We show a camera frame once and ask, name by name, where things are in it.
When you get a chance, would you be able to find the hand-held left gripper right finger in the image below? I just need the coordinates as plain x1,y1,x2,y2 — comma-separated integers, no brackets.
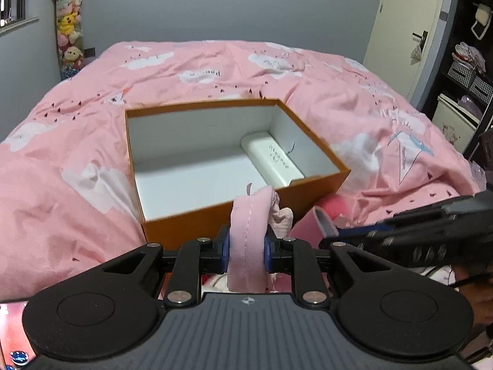
265,227,421,308

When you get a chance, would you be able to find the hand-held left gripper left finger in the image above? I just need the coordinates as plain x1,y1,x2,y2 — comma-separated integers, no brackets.
77,224,232,308

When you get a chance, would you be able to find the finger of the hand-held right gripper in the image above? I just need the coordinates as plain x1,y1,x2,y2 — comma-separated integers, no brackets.
381,203,449,229
318,224,414,255

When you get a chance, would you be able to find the pink cloth pouch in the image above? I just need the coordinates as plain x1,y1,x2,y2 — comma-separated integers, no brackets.
226,183,293,293

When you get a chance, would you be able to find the orange cardboard box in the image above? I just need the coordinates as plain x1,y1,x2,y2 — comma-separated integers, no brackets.
124,98,352,243

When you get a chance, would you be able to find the white case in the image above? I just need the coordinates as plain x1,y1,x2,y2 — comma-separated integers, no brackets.
241,132,306,190

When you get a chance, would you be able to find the person's right hand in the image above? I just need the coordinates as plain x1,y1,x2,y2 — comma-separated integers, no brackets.
455,268,493,323

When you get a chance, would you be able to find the white storage bin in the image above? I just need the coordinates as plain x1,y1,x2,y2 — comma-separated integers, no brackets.
431,93,480,155

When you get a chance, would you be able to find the checked storage basket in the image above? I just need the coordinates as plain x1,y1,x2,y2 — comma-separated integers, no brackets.
450,60,476,87
469,75,493,103

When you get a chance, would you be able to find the folded clothes pile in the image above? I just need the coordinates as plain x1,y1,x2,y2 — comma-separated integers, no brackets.
454,42,487,74

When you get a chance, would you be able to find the cream door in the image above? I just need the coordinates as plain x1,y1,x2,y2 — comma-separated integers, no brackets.
363,0,449,105

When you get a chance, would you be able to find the dark shelf unit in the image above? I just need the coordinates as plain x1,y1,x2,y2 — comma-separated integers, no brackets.
439,0,493,124

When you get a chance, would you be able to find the pink cloud print blanket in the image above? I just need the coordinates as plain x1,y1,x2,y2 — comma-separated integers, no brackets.
0,39,482,305

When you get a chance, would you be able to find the white handbag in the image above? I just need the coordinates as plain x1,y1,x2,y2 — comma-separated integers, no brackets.
471,3,491,40

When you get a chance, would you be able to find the smartphone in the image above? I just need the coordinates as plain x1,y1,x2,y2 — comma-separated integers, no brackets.
0,301,37,370

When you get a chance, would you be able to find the clear tube of plush toys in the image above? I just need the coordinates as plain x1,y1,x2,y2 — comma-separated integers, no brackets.
51,0,86,81

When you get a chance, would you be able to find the black cable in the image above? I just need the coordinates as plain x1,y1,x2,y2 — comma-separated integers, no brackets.
450,273,484,290

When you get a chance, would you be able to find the black door handle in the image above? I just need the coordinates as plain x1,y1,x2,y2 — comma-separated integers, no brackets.
412,30,429,52

